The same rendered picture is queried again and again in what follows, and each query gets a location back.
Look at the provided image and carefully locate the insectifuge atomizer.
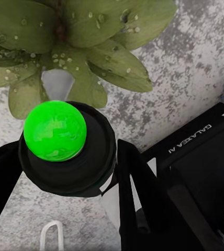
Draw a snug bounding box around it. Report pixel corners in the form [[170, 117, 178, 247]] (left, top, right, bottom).
[[19, 70, 117, 198]]

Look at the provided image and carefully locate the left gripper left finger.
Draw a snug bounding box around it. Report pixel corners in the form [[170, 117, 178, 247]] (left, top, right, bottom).
[[0, 140, 23, 215]]

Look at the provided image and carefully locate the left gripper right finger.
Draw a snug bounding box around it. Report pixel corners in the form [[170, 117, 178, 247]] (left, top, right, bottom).
[[116, 140, 204, 251]]

